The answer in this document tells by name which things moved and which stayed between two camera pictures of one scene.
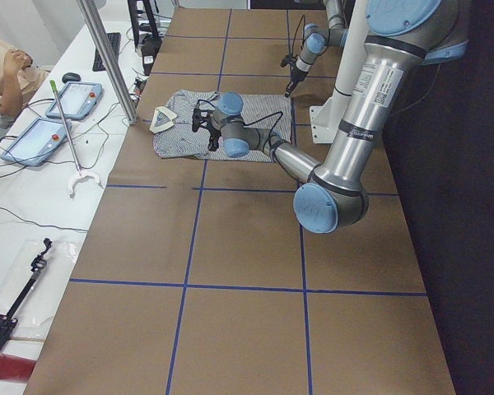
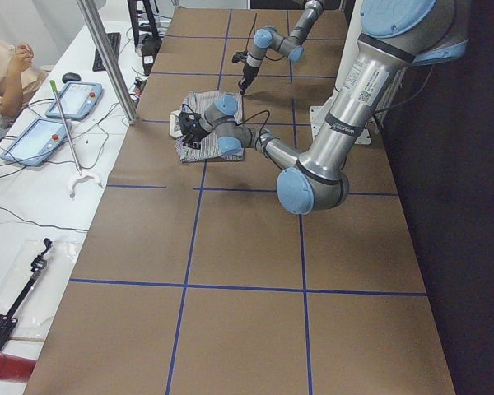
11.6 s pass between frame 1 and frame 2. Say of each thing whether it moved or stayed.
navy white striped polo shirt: moved
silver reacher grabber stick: stayed
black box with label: stayed
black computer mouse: stayed
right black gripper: moved
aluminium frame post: stayed
